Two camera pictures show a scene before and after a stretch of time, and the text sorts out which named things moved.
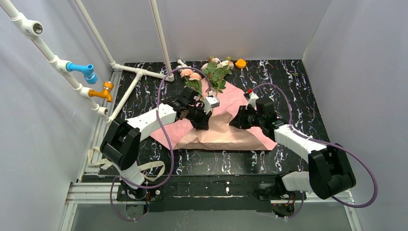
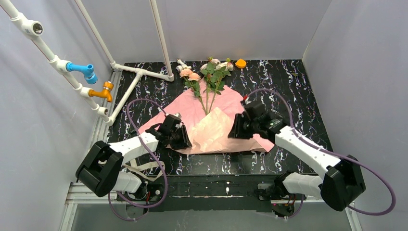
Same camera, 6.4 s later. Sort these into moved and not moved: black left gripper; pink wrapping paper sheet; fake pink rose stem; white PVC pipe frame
Moved: black left gripper
Not moved: white PVC pipe frame; fake pink rose stem; pink wrapping paper sheet
